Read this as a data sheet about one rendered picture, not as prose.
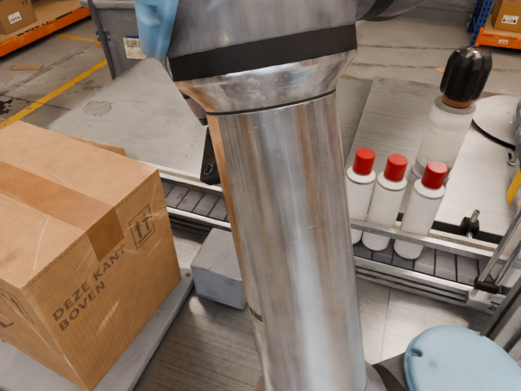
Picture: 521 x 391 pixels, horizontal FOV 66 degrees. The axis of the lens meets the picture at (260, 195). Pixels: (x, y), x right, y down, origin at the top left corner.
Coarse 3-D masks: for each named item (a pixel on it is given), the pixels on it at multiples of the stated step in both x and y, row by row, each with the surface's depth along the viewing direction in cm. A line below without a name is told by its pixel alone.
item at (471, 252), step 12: (168, 180) 82; (180, 180) 81; (216, 192) 79; (360, 228) 72; (372, 228) 71; (384, 228) 71; (408, 240) 70; (420, 240) 69; (432, 240) 69; (444, 240) 69; (456, 252) 68; (468, 252) 67; (480, 252) 67; (492, 252) 67; (504, 264) 66; (516, 264) 65
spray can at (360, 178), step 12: (360, 156) 67; (372, 156) 66; (348, 168) 71; (360, 168) 68; (372, 168) 69; (348, 180) 70; (360, 180) 68; (372, 180) 69; (348, 192) 71; (360, 192) 70; (348, 204) 72; (360, 204) 72; (360, 216) 74
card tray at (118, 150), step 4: (56, 132) 112; (68, 136) 110; (72, 136) 110; (80, 140) 110; (84, 140) 109; (88, 140) 109; (92, 140) 108; (92, 144) 109; (96, 144) 109; (100, 144) 108; (104, 144) 108; (108, 144) 107; (104, 148) 109; (108, 148) 108; (112, 148) 107; (116, 148) 107; (120, 148) 106; (116, 152) 108; (120, 152) 107; (124, 152) 107
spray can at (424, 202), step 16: (432, 176) 64; (416, 192) 67; (432, 192) 66; (416, 208) 68; (432, 208) 67; (416, 224) 70; (432, 224) 71; (400, 240) 75; (400, 256) 76; (416, 256) 76
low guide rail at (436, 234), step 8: (160, 168) 92; (168, 168) 92; (176, 176) 91; (184, 176) 90; (192, 176) 90; (400, 224) 78; (432, 232) 77; (440, 232) 77; (448, 240) 76; (456, 240) 76; (464, 240) 75; (472, 240) 75; (480, 240) 75; (480, 248) 75; (488, 248) 74
